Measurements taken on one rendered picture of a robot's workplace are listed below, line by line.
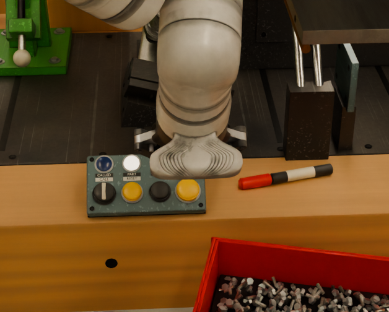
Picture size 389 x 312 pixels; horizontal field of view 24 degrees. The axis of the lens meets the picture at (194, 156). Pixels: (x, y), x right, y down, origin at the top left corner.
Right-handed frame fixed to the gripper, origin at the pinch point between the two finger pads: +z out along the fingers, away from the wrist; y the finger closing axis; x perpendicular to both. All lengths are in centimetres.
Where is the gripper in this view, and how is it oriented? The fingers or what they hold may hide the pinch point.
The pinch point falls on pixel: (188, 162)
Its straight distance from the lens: 105.0
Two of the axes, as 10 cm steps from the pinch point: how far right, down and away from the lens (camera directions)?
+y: -10.0, 0.3, -0.5
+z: -0.4, 3.8, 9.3
